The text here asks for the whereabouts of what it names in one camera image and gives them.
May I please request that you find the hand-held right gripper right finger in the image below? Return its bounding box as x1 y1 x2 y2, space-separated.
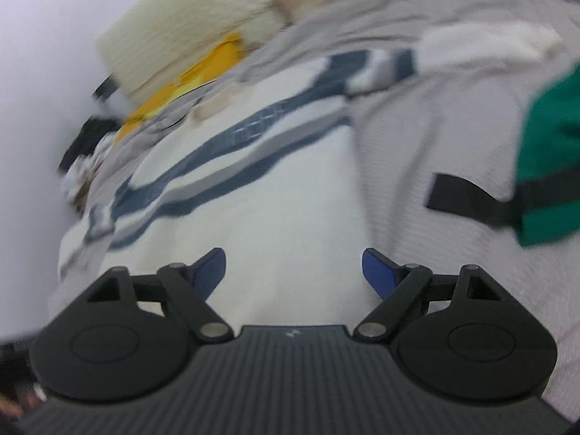
353 248 503 341

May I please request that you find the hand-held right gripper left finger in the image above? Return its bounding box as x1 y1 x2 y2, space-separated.
86 248 235 343

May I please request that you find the white clothes pile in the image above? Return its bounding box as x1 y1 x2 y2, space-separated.
61 133 114 206

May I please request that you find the black clothes pile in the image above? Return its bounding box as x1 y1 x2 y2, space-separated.
58 117 122 174

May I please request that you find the white textured bed sheet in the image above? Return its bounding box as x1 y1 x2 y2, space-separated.
374 217 580 423

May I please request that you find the grey bed cover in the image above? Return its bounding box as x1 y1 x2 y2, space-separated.
82 0 580 282

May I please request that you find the yellow pillow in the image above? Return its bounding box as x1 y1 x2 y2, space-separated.
113 32 246 146

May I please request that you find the green cloth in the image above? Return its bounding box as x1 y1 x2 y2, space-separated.
515 60 580 248

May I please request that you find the grey socket plate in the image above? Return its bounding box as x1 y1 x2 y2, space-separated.
92 74 120 101

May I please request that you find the cream quilted headboard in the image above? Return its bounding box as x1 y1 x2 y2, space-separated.
95 0 295 99

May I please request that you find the black strap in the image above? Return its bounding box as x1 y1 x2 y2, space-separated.
425 173 527 230

